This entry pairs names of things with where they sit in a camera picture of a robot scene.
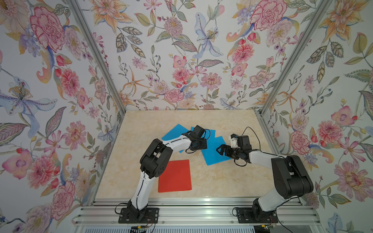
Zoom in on aluminium corner post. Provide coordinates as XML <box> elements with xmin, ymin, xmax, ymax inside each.
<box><xmin>67</xmin><ymin>0</ymin><xmax>126</xmax><ymax>115</ymax></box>
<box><xmin>257</xmin><ymin>1</ymin><xmax>330</xmax><ymax>117</ymax></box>

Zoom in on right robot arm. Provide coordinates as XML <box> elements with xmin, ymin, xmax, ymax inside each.
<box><xmin>216</xmin><ymin>144</ymin><xmax>314</xmax><ymax>214</ymax></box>

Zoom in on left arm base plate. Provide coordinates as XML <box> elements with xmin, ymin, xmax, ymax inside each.
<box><xmin>118</xmin><ymin>207</ymin><xmax>159</xmax><ymax>224</ymax></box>

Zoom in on left aluminium corner post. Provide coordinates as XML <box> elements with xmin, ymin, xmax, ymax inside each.
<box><xmin>67</xmin><ymin>0</ymin><xmax>126</xmax><ymax>115</ymax></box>

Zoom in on front aluminium rail frame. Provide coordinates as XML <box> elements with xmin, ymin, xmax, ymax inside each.
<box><xmin>72</xmin><ymin>197</ymin><xmax>324</xmax><ymax>233</ymax></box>

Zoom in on blue paper sheet one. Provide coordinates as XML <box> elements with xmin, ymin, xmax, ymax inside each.
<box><xmin>162</xmin><ymin>124</ymin><xmax>191</xmax><ymax>153</ymax></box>

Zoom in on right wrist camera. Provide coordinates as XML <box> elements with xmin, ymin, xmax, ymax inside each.
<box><xmin>230</xmin><ymin>134</ymin><xmax>252</xmax><ymax>150</ymax></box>

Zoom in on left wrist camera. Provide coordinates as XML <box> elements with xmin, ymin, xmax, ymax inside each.
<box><xmin>192</xmin><ymin>125</ymin><xmax>206</xmax><ymax>138</ymax></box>

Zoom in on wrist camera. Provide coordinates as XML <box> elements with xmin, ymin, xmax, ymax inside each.
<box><xmin>192</xmin><ymin>125</ymin><xmax>206</xmax><ymax>138</ymax></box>
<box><xmin>230</xmin><ymin>134</ymin><xmax>252</xmax><ymax>150</ymax></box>

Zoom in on left camera cable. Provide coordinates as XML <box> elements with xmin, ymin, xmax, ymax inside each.
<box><xmin>185</xmin><ymin>129</ymin><xmax>212</xmax><ymax>154</ymax></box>

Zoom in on red paper sheet one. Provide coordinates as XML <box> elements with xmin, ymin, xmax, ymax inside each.
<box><xmin>158</xmin><ymin>160</ymin><xmax>192</xmax><ymax>193</ymax></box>

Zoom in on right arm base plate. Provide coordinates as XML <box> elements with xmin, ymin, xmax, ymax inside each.
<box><xmin>233</xmin><ymin>207</ymin><xmax>278</xmax><ymax>225</ymax></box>

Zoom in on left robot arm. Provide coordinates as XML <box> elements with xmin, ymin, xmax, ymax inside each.
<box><xmin>127</xmin><ymin>127</ymin><xmax>207</xmax><ymax>213</ymax></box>

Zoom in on right aluminium corner post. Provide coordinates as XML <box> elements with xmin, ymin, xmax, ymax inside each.
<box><xmin>257</xmin><ymin>1</ymin><xmax>330</xmax><ymax>117</ymax></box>

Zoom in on right table edge rail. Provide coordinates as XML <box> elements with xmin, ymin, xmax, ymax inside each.
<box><xmin>255</xmin><ymin>112</ymin><xmax>298</xmax><ymax>199</ymax></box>

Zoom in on blue paper sheet three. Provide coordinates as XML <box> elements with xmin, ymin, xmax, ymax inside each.
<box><xmin>202</xmin><ymin>136</ymin><xmax>231</xmax><ymax>166</ymax></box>

